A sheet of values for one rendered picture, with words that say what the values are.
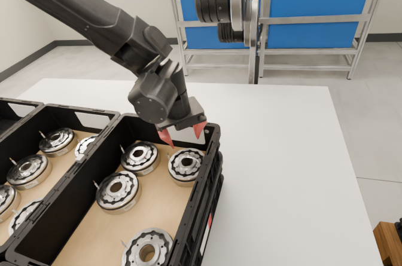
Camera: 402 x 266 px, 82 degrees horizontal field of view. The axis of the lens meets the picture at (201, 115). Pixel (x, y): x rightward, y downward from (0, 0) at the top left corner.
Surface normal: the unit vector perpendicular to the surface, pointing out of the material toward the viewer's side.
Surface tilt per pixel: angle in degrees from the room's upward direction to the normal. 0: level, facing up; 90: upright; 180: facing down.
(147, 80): 56
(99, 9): 49
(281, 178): 0
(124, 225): 0
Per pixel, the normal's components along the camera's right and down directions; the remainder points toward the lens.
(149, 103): -0.22, 0.65
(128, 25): 0.73, -0.34
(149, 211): -0.11, -0.76
